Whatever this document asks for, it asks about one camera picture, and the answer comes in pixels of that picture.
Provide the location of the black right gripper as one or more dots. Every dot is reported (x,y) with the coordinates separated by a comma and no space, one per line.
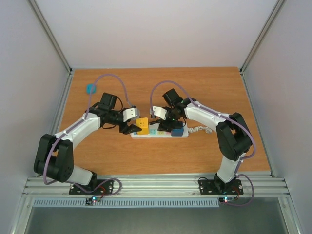
(166,126)

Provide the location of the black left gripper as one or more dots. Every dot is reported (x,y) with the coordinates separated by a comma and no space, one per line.
(126,129)

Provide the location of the yellow cube socket adapter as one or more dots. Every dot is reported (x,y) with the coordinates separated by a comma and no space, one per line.
(143,124)

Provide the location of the white power strip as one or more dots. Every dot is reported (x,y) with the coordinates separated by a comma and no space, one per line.
(155,134)

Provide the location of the dark blue cube adapter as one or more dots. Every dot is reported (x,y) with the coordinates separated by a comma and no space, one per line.
(177,132)

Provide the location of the cyan plug adapter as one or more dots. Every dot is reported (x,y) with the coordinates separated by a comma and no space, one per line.
(90,88)

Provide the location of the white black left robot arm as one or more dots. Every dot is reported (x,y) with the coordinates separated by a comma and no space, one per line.
(55,153)

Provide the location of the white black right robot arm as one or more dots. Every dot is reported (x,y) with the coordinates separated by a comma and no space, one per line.
(233,135)

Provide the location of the black power adapter plug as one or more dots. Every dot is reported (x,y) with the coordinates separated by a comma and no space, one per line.
(178,125)

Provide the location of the left small circuit board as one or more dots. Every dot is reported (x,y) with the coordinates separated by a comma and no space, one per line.
(92,200)

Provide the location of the small circuit board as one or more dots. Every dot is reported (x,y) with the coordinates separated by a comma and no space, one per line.
(92,200)
(227,199)

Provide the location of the right small circuit board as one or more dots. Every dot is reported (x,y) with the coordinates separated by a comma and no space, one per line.
(227,199)

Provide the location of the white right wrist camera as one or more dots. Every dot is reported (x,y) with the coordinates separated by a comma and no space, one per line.
(158,112)

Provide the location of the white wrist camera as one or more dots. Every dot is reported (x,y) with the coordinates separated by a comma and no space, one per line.
(158,112)
(132,113)

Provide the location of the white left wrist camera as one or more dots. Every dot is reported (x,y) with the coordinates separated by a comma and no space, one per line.
(132,113)

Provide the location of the aluminium front rail frame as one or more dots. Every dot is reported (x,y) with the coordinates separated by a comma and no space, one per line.
(258,184)

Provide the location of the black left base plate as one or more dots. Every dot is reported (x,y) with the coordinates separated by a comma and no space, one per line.
(98,188)

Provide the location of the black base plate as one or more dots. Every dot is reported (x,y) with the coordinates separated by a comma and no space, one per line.
(98,188)
(218,187)

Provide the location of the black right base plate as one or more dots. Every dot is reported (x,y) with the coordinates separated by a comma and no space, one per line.
(218,187)

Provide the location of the left aluminium corner post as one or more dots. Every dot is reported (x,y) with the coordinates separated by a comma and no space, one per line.
(43,22)

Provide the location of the aluminium corner post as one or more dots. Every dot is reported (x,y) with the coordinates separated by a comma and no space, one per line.
(262,34)
(43,22)

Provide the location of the grey slotted cable duct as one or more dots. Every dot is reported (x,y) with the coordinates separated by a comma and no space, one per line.
(127,203)

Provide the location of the right aluminium corner post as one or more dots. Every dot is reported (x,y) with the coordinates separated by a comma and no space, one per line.
(262,34)

